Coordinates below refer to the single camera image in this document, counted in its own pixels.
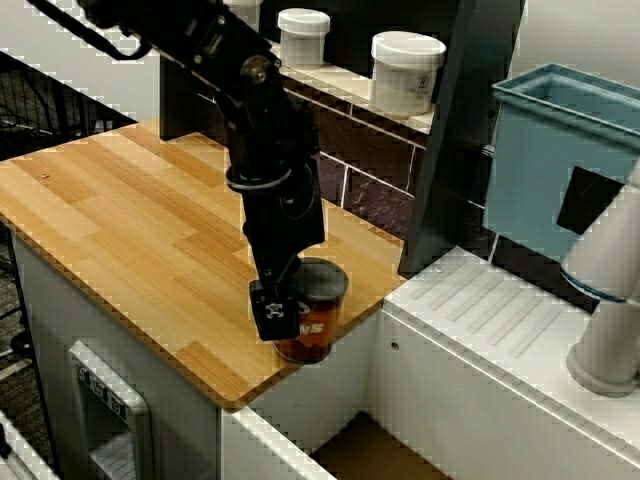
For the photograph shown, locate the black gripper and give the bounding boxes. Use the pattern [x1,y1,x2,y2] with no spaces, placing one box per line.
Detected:
[241,162,328,343]

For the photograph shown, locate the brown beans can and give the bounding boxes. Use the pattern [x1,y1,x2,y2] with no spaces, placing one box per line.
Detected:
[271,256,350,365]

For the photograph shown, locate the white toy sink unit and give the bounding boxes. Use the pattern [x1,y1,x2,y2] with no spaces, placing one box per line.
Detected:
[219,244,640,480]

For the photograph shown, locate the white toy kitchen cabinet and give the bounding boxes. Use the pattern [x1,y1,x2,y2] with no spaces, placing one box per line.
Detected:
[8,227,224,480]

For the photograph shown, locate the cream wooden shelf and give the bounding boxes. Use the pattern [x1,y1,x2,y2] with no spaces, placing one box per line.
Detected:
[269,39,434,135]

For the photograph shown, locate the white jar with house print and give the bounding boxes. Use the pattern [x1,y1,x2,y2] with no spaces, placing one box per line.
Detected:
[370,30,447,119]

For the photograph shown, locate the teal plastic bin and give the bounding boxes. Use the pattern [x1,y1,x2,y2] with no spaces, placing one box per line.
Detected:
[482,62,640,262]

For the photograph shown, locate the black square patch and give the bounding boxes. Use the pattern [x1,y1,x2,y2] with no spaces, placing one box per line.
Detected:
[556,165,625,236]

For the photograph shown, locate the white toy faucet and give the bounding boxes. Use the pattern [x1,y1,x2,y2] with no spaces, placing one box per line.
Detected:
[559,164,640,399]

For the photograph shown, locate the black kitchen frame panel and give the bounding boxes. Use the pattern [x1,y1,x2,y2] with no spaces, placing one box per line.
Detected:
[399,0,527,275]

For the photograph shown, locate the black wire rack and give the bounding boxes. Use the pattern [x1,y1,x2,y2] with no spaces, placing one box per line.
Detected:
[0,49,137,162]

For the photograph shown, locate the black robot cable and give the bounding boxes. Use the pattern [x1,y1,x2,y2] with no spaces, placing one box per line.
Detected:
[27,0,154,62]

